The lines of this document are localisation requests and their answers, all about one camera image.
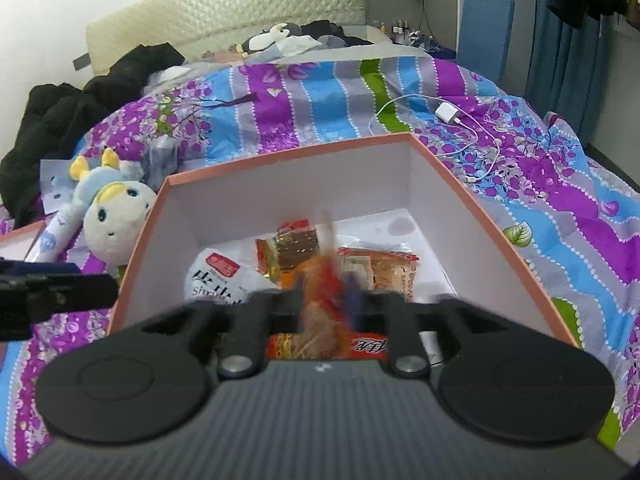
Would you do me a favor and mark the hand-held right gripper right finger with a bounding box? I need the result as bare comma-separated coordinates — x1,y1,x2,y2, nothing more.
345,280,501,377

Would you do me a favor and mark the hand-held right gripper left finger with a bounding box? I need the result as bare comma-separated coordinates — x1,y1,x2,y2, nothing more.
142,287,306,378

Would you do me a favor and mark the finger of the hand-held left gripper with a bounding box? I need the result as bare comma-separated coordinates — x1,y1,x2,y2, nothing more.
27,274,118,323
0,259,83,278

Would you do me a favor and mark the orange snack packet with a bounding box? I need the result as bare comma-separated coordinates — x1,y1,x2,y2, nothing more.
292,210,361,361

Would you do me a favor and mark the red gold snack packet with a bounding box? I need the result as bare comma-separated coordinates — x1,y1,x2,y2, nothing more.
255,219,321,283

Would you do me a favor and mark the white black-print snack packet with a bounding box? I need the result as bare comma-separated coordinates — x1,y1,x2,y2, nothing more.
185,250,281,308

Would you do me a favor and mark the pink cardboard box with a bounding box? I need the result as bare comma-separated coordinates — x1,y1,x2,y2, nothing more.
106,132,583,361

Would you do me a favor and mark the white spray bottle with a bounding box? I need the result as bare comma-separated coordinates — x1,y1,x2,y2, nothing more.
25,205,83,263

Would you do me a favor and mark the pink box lid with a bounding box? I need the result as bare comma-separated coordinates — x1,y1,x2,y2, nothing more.
0,220,46,263

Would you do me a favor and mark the blue white plush toy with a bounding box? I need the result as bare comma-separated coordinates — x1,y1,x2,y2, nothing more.
69,147,158,266

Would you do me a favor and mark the light blue dotted wrapper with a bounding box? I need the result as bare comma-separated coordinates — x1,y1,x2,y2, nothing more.
39,159,81,213

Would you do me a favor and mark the black jacket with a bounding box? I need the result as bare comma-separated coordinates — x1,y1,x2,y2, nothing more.
0,42,188,226

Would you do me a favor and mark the clear plastic wrap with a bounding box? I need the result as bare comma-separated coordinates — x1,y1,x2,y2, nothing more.
147,135,181,183

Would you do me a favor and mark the purple floral duvet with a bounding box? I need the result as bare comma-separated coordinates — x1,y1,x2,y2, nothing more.
0,55,640,466

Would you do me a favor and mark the light grey cloth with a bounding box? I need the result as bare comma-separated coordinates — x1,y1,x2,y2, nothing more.
142,57,251,91

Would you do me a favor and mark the black white penguin plush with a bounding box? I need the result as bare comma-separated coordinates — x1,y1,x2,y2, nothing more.
237,22,303,56

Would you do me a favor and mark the row of small bottles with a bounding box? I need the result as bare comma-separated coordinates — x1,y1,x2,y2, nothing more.
377,19,421,43

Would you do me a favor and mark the blue cushion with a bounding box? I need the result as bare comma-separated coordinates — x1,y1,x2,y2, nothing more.
457,0,516,83

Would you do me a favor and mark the beige quilted headboard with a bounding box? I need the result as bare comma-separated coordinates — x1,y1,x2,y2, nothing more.
85,0,368,78

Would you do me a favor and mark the blue curtain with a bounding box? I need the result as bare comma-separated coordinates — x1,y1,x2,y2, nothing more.
522,0,640,148

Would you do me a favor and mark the white charger with cable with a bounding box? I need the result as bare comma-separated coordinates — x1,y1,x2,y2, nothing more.
369,94,503,183

